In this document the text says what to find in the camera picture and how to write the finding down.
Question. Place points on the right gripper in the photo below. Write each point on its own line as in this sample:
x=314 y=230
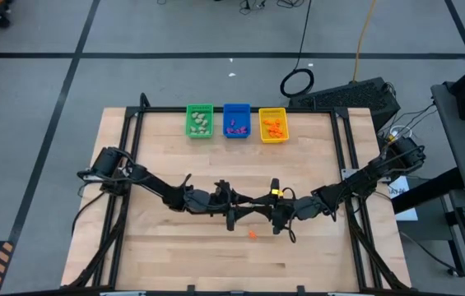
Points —
x=283 y=209

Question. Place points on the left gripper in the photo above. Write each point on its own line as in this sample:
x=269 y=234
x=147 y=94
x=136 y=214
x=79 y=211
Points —
x=227 y=203

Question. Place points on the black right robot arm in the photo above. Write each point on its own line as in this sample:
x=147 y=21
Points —
x=364 y=181

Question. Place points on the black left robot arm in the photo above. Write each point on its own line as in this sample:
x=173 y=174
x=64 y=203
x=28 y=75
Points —
x=154 y=189

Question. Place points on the yellow tag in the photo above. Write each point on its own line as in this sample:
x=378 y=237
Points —
x=277 y=192

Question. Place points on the green plastic basket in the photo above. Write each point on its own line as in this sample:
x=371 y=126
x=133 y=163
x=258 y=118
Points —
x=200 y=136

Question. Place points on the blue plastic basket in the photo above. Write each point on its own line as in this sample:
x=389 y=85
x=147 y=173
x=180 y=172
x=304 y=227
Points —
x=236 y=115

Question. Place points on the yellow plastic basket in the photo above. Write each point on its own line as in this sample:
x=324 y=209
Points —
x=285 y=117

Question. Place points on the silver aluminium bar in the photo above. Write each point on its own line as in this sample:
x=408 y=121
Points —
x=349 y=294
x=123 y=294

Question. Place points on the black computer tower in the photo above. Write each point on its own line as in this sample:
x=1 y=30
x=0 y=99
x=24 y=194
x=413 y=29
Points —
x=347 y=96

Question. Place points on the white paper sheet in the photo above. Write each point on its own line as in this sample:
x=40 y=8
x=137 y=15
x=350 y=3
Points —
x=405 y=211

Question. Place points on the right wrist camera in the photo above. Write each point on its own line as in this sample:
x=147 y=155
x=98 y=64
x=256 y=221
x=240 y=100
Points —
x=308 y=207

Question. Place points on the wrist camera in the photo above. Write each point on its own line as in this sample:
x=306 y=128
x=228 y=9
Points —
x=197 y=199
x=308 y=207

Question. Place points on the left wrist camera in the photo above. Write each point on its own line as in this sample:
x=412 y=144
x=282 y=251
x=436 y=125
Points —
x=197 y=199

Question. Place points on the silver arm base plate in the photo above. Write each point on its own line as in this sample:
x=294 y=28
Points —
x=349 y=173
x=87 y=178

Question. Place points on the black table edge bracket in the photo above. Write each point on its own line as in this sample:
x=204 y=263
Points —
x=191 y=290
x=300 y=290

